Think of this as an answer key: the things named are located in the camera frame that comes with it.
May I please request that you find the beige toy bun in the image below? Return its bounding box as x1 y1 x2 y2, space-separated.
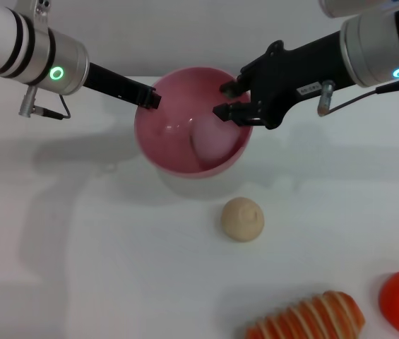
220 196 266 243

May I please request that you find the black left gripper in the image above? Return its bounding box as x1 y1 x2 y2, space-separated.
83 62 162 111

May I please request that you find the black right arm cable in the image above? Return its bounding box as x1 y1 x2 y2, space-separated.
316 75 399 118

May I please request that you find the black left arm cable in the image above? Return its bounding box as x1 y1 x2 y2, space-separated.
18 85 72 120

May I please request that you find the pink plastic bowl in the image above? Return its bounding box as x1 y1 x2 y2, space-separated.
133 66 254 179

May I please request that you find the pink toy peach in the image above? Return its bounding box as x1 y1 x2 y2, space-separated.
189 114 242 171

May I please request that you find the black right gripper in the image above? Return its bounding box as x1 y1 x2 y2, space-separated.
212 30 358 131

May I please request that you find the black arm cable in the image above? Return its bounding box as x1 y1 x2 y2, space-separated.
18 85 72 120
316 75 399 118

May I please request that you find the orange white striped toy bread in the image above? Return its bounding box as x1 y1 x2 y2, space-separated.
244 290 366 339

